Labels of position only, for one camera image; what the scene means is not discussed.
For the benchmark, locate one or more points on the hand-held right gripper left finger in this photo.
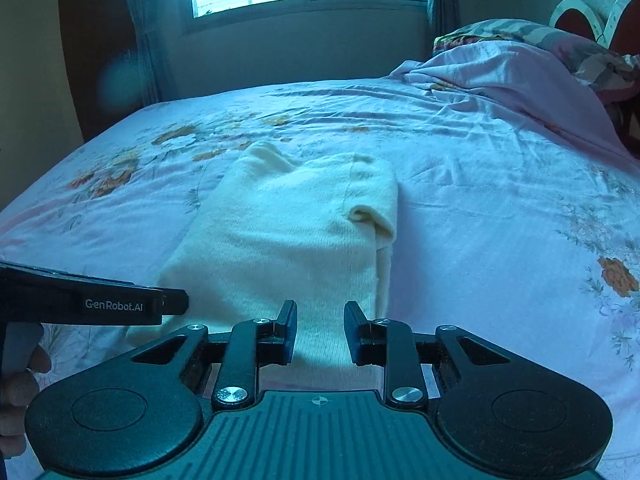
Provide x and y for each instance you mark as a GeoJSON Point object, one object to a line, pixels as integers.
{"type": "Point", "coordinates": [289, 345]}

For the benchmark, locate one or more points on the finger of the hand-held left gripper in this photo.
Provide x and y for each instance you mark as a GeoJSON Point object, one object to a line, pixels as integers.
{"type": "Point", "coordinates": [176, 301]}

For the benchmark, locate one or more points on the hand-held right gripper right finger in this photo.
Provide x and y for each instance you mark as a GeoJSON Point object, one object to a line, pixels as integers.
{"type": "Point", "coordinates": [354, 342]}

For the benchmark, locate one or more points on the cream knit sweater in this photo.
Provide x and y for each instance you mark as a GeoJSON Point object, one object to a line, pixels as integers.
{"type": "Point", "coordinates": [300, 230]}

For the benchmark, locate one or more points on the person's left hand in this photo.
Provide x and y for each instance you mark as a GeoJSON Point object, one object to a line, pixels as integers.
{"type": "Point", "coordinates": [20, 395]}

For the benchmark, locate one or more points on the floral bed sheet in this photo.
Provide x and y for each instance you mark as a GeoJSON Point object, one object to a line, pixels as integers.
{"type": "Point", "coordinates": [475, 210]}

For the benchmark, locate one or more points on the grey curtain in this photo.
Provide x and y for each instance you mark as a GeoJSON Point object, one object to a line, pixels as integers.
{"type": "Point", "coordinates": [442, 0]}
{"type": "Point", "coordinates": [147, 30]}

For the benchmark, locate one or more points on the pink blanket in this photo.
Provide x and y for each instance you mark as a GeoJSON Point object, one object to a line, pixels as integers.
{"type": "Point", "coordinates": [500, 80]}

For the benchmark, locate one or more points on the floral striped pillow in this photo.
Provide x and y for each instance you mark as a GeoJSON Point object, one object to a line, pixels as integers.
{"type": "Point", "coordinates": [550, 40]}

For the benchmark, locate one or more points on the red white-trimmed headboard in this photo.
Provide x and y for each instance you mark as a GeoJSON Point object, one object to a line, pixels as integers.
{"type": "Point", "coordinates": [625, 20]}

